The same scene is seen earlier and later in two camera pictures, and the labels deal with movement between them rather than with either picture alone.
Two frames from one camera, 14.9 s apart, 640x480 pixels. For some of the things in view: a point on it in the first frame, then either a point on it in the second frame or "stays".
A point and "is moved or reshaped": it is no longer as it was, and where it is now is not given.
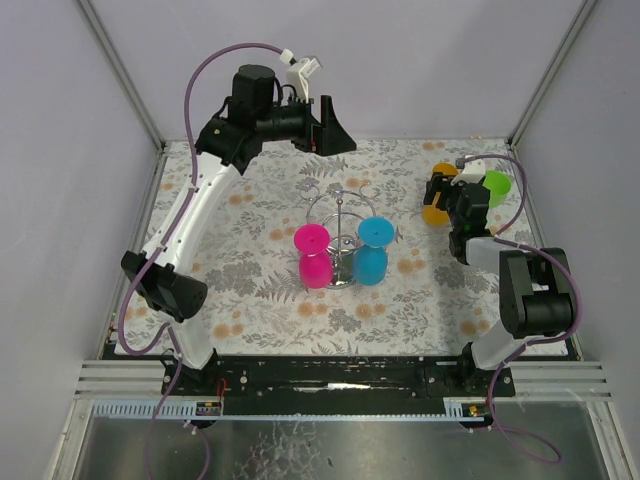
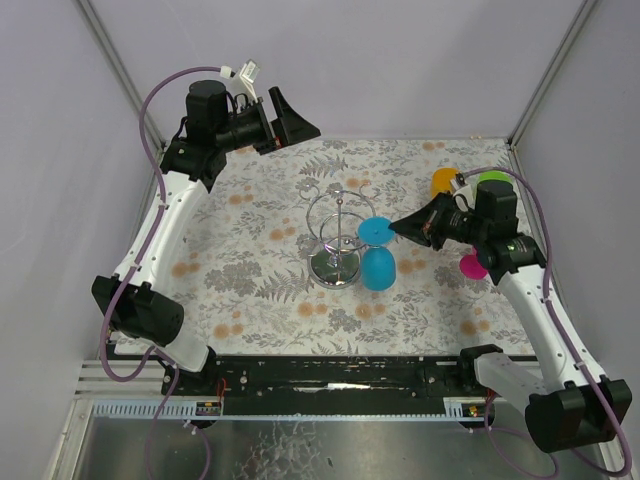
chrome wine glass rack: (341, 213) stays
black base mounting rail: (339, 385) stays
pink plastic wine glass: (315, 261) -> (470, 267)
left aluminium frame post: (122, 72) stays
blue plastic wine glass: (370, 261) is moved or reshaped
